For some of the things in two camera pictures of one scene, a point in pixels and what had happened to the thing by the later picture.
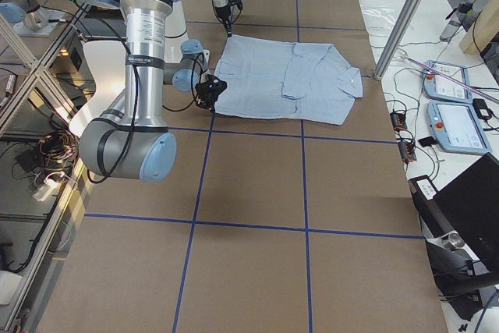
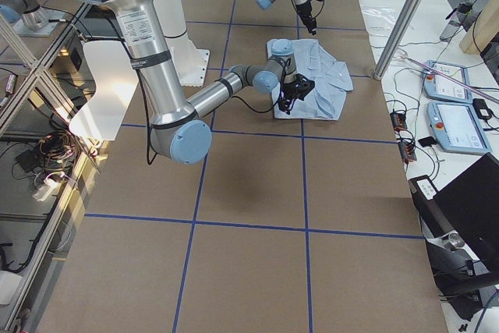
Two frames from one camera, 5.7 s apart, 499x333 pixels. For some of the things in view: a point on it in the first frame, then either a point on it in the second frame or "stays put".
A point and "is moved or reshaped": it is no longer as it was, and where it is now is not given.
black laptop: x=469 y=206 stays put
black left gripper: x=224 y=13 to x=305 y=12
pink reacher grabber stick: x=448 y=78 stays put
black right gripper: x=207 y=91 to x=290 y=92
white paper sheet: x=107 y=61 stays put
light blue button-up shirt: x=309 y=81 is moved or reshaped
